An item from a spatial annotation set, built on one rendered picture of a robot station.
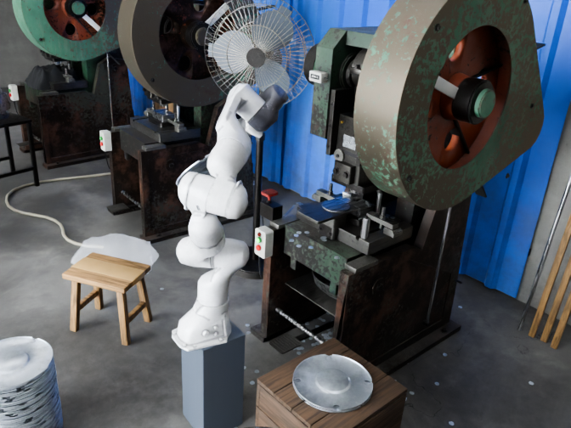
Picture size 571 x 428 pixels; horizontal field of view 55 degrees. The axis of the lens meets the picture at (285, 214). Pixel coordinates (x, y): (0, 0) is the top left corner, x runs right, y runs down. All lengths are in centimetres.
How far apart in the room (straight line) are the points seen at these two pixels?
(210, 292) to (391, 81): 94
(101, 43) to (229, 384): 344
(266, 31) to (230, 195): 141
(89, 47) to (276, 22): 238
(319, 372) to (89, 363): 115
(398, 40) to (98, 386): 188
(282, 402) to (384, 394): 37
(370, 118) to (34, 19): 340
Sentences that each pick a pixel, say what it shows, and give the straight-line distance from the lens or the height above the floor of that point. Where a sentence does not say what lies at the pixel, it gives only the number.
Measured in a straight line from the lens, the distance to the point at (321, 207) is 236.
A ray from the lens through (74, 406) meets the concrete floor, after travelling 257.
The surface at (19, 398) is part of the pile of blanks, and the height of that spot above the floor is 28.
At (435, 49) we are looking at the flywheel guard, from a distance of 180.
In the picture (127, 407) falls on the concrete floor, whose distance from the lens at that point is 252.
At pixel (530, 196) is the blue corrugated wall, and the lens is 329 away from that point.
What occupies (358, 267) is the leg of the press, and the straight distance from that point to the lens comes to 221.
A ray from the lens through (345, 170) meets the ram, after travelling 232.
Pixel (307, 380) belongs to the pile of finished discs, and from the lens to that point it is 207.
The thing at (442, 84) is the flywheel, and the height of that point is 140.
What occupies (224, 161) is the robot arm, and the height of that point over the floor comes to 118.
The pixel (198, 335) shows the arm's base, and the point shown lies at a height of 50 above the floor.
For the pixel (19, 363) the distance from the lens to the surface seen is 228.
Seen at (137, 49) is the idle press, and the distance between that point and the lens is 316.
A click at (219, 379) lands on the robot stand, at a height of 29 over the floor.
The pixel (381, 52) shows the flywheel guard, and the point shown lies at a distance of 179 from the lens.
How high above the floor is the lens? 172
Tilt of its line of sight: 24 degrees down
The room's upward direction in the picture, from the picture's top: 4 degrees clockwise
